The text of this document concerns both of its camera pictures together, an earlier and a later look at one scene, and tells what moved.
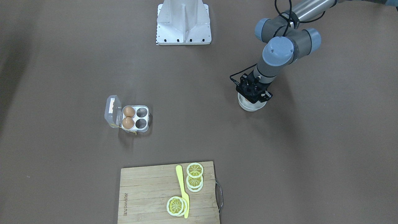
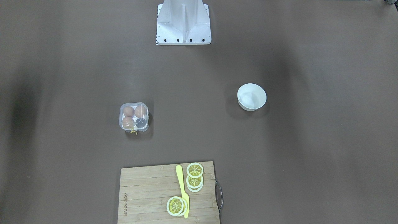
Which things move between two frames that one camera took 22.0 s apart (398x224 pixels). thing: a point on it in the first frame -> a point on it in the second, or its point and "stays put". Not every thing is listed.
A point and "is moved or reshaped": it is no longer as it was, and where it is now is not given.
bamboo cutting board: [145, 191] stays put
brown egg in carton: [129, 111] stays put
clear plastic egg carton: [114, 115] is moved or reshaped
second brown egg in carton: [128, 123] stays put
